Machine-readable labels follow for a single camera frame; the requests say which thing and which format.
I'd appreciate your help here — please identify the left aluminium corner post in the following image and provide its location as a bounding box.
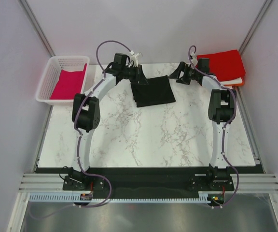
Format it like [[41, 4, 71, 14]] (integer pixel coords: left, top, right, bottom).
[[18, 0, 55, 57]]

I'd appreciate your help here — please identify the red folded t shirt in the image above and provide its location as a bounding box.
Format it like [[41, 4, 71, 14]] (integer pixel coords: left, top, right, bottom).
[[197, 50, 246, 82]]

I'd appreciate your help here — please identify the orange folded t shirt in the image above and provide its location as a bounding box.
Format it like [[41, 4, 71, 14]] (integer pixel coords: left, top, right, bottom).
[[224, 81, 244, 87]]

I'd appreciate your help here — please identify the aluminium corner post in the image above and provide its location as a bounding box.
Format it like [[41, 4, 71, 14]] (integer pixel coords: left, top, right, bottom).
[[18, 0, 55, 57], [238, 0, 274, 55]]

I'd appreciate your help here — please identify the pink t shirt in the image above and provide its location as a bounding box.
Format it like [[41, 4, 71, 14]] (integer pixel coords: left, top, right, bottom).
[[50, 63, 87, 100]]

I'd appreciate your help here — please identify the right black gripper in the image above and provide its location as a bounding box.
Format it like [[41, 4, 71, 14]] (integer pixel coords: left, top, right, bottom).
[[168, 62, 199, 86]]

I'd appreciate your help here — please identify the right aluminium corner post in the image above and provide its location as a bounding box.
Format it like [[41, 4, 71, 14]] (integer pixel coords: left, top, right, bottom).
[[238, 0, 274, 55]]

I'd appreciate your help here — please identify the white slotted cable duct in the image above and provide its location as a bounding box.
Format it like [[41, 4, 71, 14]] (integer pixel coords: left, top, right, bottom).
[[29, 192, 211, 203]]

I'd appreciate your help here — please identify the aluminium front frame rail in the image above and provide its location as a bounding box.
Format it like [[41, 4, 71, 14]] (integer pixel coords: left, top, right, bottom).
[[19, 174, 278, 193]]

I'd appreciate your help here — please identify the black t shirt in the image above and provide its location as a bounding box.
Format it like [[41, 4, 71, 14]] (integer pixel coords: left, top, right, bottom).
[[131, 75, 176, 108]]

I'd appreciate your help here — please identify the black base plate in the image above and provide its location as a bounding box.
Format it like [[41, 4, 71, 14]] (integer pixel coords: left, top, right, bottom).
[[34, 166, 266, 193]]

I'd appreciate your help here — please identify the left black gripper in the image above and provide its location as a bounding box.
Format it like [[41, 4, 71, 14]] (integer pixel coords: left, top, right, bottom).
[[121, 65, 149, 86]]

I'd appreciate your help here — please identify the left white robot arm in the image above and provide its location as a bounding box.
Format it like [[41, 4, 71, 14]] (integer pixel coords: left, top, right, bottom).
[[68, 51, 148, 190]]

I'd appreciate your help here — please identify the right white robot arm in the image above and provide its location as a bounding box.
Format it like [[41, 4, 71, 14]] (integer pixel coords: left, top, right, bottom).
[[168, 58, 237, 191]]

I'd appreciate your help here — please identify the right aluminium side rail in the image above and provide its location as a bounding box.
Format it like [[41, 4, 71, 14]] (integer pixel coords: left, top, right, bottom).
[[234, 87, 266, 174]]

